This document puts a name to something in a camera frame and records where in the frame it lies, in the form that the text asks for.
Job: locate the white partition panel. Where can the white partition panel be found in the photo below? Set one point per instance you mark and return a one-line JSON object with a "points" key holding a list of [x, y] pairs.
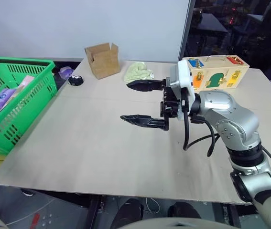
{"points": [[89, 23]]}

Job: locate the purple plastic packet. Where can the purple plastic packet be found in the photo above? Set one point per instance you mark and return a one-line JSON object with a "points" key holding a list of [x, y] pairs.
{"points": [[66, 72]]}

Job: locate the open brown cardboard box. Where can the open brown cardboard box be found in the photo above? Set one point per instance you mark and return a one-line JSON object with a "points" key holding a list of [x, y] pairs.
{"points": [[105, 64]]}

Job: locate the wooden lock toy box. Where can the wooden lock toy box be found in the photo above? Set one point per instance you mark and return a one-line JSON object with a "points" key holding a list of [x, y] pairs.
{"points": [[221, 80]]}

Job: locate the pink snack packet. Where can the pink snack packet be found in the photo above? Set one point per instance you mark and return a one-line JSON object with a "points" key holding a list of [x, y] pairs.
{"points": [[25, 82]]}

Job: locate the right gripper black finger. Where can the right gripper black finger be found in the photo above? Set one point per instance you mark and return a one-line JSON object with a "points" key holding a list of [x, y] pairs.
{"points": [[144, 122], [144, 86]]}

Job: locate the green plastic shopping basket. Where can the green plastic shopping basket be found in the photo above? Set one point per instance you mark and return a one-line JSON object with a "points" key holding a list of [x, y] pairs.
{"points": [[30, 112]]}

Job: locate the dark background table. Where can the dark background table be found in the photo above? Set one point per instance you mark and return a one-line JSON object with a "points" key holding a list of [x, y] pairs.
{"points": [[211, 22]]}

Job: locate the dark rounded shape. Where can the dark rounded shape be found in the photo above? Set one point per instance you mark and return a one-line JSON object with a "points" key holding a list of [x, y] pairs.
{"points": [[184, 210], [126, 212]]}

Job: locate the purple tissue pack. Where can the purple tissue pack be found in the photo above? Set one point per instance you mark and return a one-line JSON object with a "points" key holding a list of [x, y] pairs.
{"points": [[1, 99]]}

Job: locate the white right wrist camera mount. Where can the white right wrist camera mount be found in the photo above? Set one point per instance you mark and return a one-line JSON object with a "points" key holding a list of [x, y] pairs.
{"points": [[185, 74]]}

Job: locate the silver robot torso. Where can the silver robot torso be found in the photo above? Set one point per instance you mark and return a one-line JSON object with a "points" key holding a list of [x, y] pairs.
{"points": [[178, 224]]}

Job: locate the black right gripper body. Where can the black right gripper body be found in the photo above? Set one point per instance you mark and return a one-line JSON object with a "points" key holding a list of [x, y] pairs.
{"points": [[171, 107]]}

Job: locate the light green cloth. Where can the light green cloth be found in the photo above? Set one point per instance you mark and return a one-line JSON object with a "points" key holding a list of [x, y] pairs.
{"points": [[137, 71]]}

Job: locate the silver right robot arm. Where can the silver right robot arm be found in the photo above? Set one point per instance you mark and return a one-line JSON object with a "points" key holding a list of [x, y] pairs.
{"points": [[235, 117]]}

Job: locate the black round device white buttons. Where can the black round device white buttons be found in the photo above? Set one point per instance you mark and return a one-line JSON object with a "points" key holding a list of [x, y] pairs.
{"points": [[76, 81]]}

